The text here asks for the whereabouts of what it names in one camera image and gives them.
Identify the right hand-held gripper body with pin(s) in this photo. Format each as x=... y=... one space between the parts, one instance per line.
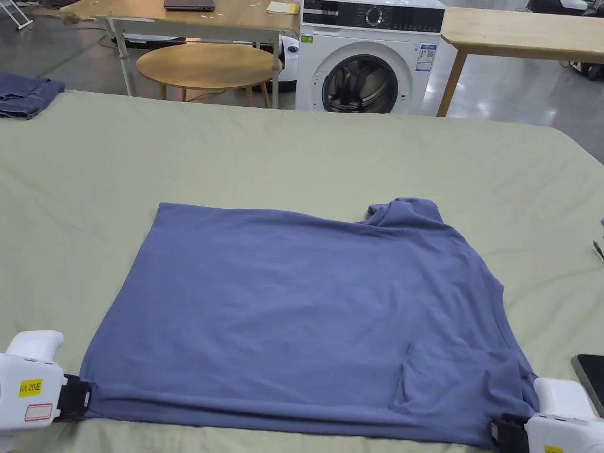
x=559 y=420

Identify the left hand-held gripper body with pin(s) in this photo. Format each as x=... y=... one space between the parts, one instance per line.
x=28 y=382

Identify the blue t-shirt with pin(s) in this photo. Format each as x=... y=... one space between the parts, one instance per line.
x=302 y=321

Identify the black phone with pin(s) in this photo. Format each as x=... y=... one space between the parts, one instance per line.
x=592 y=377

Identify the small dark flat object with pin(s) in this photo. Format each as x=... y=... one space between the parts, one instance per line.
x=599 y=250

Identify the dark blue denim garment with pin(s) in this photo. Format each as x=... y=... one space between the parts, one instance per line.
x=23 y=94

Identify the bed with pale green sheet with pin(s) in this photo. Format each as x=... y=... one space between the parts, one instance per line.
x=264 y=155

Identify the white washing machine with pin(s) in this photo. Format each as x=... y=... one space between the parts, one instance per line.
x=368 y=56

